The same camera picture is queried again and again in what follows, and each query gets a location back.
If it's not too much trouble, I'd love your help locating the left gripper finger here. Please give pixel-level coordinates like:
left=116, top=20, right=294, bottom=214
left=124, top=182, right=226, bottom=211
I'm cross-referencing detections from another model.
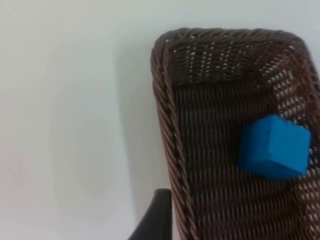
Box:
left=128, top=188, right=173, bottom=240

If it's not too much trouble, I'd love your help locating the dark brown wicker basket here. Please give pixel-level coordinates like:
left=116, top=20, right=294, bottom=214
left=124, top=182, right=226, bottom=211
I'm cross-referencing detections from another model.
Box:
left=149, top=27, right=320, bottom=240

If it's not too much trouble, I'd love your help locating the blue cube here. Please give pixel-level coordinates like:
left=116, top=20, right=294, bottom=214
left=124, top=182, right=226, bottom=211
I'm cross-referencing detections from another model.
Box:
left=236, top=114, right=312, bottom=180

